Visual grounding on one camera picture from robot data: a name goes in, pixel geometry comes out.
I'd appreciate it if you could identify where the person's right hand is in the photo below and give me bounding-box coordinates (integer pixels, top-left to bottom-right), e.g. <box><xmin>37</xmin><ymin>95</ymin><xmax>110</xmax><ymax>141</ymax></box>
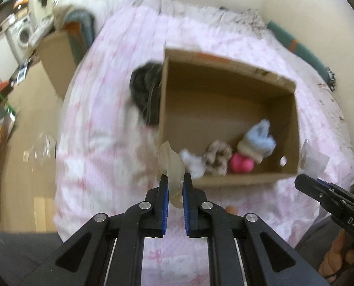
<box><xmin>318</xmin><ymin>229</ymin><xmax>354</xmax><ymax>284</ymax></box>

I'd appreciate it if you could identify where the orange box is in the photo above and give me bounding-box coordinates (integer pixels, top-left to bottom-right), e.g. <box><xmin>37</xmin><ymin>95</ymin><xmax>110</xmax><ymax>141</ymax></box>
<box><xmin>0</xmin><ymin>82</ymin><xmax>16</xmax><ymax>108</ymax></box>

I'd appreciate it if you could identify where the blue fluffy sock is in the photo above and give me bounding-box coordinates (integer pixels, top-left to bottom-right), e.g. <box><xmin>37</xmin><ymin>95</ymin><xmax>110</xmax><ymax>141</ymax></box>
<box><xmin>237</xmin><ymin>119</ymin><xmax>277</xmax><ymax>164</ymax></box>

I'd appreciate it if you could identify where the teal bolster pillow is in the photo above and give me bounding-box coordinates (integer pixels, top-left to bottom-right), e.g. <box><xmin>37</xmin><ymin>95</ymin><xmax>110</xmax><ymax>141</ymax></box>
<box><xmin>267</xmin><ymin>20</ymin><xmax>329</xmax><ymax>78</ymax></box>

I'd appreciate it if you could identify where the dark denim garment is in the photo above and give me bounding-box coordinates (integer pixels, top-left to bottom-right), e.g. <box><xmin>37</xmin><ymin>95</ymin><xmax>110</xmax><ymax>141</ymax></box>
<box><xmin>129</xmin><ymin>61</ymin><xmax>164</xmax><ymax>129</ymax></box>

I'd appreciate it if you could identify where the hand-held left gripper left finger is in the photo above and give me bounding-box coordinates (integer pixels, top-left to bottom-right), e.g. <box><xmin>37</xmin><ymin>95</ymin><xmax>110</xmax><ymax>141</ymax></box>
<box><xmin>19</xmin><ymin>173</ymin><xmax>170</xmax><ymax>286</ymax></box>

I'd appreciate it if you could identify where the blue and white leaflet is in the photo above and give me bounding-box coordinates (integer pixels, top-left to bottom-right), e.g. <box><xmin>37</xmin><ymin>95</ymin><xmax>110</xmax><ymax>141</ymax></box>
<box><xmin>17</xmin><ymin>65</ymin><xmax>29</xmax><ymax>84</ymax></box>

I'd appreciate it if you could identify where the clear plastic packet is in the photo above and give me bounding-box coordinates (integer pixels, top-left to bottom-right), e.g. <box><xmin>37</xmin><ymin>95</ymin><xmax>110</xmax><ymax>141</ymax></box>
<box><xmin>301</xmin><ymin>139</ymin><xmax>330</xmax><ymax>180</ymax></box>

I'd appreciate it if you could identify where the person's right leg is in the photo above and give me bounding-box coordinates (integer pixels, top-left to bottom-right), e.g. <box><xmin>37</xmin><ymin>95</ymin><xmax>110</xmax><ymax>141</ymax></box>
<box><xmin>294</xmin><ymin>214</ymin><xmax>344</xmax><ymax>275</ymax></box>

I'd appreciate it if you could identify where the white washing machine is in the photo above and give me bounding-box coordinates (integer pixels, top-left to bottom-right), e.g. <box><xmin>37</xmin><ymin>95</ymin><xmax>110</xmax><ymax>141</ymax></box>
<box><xmin>8</xmin><ymin>17</ymin><xmax>36</xmax><ymax>58</ymax></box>

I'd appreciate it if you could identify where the clear plastic bag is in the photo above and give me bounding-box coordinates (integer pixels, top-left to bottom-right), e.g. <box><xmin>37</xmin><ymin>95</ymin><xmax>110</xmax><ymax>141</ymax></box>
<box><xmin>29</xmin><ymin>132</ymin><xmax>57</xmax><ymax>168</ymax></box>

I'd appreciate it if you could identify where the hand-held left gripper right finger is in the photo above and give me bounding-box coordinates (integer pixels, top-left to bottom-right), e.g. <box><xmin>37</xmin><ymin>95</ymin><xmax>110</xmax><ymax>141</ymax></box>
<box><xmin>183</xmin><ymin>172</ymin><xmax>332</xmax><ymax>286</ymax></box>

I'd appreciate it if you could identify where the brown bedside box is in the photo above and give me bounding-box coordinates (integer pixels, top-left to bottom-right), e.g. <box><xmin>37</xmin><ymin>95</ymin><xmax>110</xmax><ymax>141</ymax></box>
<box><xmin>38</xmin><ymin>31</ymin><xmax>78</xmax><ymax>99</ymax></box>

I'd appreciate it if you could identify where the translucent beige soft pad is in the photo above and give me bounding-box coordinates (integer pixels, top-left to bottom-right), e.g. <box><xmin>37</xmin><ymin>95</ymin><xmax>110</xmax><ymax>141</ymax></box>
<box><xmin>158</xmin><ymin>141</ymin><xmax>186</xmax><ymax>209</ymax></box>

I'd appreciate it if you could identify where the person's left leg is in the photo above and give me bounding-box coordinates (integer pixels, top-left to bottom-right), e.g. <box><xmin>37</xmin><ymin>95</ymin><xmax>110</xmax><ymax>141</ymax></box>
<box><xmin>0</xmin><ymin>230</ymin><xmax>66</xmax><ymax>286</ymax></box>

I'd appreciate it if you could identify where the white sock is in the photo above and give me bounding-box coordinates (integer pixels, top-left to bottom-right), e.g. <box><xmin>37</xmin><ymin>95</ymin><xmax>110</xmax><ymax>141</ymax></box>
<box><xmin>179</xmin><ymin>149</ymin><xmax>208</xmax><ymax>178</ymax></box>

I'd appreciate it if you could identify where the person's leg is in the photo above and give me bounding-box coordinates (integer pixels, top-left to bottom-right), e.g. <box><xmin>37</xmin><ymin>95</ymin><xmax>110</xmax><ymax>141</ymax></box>
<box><xmin>0</xmin><ymin>230</ymin><xmax>66</xmax><ymax>286</ymax></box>
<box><xmin>294</xmin><ymin>214</ymin><xmax>344</xmax><ymax>275</ymax></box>

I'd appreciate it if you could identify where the black and white patterned cloth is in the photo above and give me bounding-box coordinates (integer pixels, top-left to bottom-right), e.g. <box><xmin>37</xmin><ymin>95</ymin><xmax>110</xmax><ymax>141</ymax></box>
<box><xmin>325</xmin><ymin>67</ymin><xmax>338</xmax><ymax>93</ymax></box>

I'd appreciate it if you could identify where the teal and orange folded blanket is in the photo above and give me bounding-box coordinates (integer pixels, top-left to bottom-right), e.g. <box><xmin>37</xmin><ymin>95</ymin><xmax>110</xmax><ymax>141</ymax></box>
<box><xmin>64</xmin><ymin>9</ymin><xmax>97</xmax><ymax>60</ymax></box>

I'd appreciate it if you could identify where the grey bed sheet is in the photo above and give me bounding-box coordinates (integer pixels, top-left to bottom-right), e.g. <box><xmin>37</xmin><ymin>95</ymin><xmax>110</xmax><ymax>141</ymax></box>
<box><xmin>141</xmin><ymin>0</ymin><xmax>267</xmax><ymax>38</ymax></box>

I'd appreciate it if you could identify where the grey patterned cloth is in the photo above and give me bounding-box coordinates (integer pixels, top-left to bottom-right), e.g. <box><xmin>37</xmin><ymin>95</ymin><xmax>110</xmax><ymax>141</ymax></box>
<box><xmin>241</xmin><ymin>7</ymin><xmax>268</xmax><ymax>38</ymax></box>

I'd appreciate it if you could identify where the beige lace scrunchie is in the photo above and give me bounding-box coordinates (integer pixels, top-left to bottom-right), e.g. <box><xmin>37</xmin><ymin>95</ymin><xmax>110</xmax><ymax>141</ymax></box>
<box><xmin>202</xmin><ymin>140</ymin><xmax>234</xmax><ymax>175</ymax></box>

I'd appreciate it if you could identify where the cardboard box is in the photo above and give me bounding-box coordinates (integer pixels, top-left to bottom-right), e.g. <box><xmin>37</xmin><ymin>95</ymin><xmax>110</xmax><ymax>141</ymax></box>
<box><xmin>158</xmin><ymin>48</ymin><xmax>303</xmax><ymax>189</ymax></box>

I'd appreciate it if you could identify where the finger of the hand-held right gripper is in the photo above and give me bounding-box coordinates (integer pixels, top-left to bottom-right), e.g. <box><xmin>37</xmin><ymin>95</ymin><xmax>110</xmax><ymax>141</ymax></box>
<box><xmin>316</xmin><ymin>179</ymin><xmax>354</xmax><ymax>204</ymax></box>
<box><xmin>294</xmin><ymin>174</ymin><xmax>334</xmax><ymax>212</ymax></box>

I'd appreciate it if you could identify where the pink sock ball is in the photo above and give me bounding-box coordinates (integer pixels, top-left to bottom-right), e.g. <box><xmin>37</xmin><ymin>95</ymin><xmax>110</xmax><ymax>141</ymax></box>
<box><xmin>229</xmin><ymin>152</ymin><xmax>255</xmax><ymax>174</ymax></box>

